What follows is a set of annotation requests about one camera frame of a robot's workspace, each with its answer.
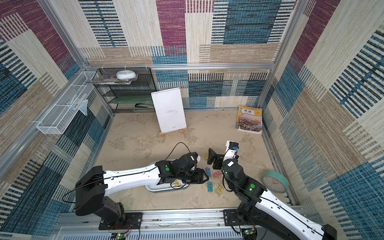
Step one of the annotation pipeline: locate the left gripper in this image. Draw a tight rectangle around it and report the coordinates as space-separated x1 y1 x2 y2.
176 167 211 185

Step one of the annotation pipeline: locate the pink binder clip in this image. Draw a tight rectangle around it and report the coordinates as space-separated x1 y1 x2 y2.
213 171 223 178

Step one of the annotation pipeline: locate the blue binder clip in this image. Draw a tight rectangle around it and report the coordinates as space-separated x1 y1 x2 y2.
205 167 211 178

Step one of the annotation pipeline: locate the white plastic storage box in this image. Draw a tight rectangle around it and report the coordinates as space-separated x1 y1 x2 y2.
145 163 189 193

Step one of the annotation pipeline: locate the green binder clip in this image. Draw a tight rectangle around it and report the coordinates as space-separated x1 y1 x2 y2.
207 181 213 193

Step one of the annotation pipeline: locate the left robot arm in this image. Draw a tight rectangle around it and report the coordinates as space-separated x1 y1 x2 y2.
75 152 209 229

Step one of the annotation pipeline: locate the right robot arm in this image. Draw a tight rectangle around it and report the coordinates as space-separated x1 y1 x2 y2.
207 148 337 240

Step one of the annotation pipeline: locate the green tape roll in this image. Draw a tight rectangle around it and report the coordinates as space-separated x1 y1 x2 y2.
262 171 289 194

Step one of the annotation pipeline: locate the yellow textbook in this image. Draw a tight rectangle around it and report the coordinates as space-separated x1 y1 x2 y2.
235 106 263 135

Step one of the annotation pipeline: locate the white board on easel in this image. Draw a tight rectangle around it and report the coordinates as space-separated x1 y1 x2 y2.
151 88 187 133

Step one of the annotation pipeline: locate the black stapler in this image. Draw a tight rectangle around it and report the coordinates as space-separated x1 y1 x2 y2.
135 104 154 109

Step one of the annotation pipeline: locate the white round device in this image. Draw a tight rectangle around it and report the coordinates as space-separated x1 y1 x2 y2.
116 70 137 81

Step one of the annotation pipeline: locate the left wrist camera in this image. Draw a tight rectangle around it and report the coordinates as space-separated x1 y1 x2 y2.
192 152 201 163

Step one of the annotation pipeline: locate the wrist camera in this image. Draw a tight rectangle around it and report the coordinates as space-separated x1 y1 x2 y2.
223 141 239 161
192 152 201 163

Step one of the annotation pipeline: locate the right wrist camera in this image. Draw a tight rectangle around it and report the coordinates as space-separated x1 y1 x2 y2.
223 141 239 161

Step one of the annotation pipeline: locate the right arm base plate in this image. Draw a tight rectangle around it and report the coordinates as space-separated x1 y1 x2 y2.
223 209 252 227

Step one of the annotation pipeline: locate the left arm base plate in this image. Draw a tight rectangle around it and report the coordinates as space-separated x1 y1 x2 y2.
99 212 143 231

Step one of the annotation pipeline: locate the black wire mesh shelf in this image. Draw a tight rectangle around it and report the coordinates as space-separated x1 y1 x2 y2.
93 67 158 114

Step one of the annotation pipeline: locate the white wire basket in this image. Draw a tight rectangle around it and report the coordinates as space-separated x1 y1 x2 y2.
37 71 96 135

